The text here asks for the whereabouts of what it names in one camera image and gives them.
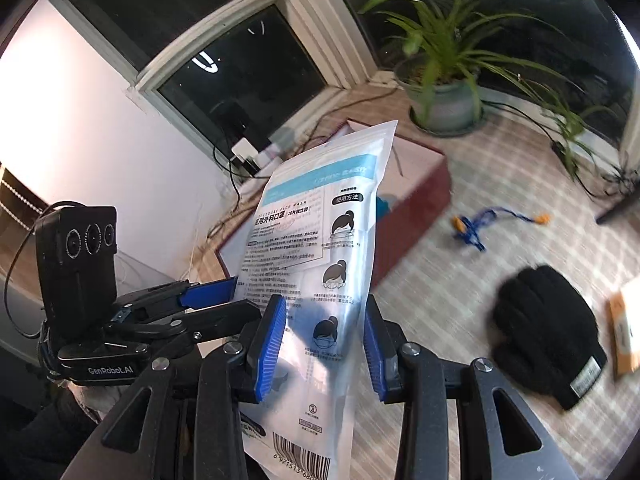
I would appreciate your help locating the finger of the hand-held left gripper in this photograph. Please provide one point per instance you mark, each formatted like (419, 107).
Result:
(210, 292)
(225, 315)

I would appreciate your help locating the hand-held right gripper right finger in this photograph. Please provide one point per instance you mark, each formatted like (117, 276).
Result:
(372, 355)

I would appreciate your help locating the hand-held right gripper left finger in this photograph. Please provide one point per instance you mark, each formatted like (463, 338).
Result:
(270, 345)

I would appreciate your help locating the white face mask packet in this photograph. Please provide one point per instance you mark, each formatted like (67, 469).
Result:
(310, 240)

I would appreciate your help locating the teal soft item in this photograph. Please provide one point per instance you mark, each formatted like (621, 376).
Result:
(385, 206)

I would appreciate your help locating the dark red cardboard box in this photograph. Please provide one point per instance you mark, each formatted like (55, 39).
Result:
(420, 200)

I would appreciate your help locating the black knit glove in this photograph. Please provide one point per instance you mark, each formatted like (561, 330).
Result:
(540, 325)

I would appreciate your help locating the orange tissue pack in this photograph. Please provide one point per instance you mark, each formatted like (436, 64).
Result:
(627, 330)

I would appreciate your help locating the white power strip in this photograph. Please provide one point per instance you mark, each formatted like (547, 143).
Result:
(245, 150)

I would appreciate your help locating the green plant in grey pot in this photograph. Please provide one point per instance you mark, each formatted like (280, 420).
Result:
(445, 105)

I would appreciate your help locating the black tripod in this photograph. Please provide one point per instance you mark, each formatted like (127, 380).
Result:
(615, 212)

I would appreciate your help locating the small green plantlet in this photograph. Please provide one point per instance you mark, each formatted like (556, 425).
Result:
(570, 125)

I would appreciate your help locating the white window frame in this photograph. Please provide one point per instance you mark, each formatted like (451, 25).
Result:
(310, 5)

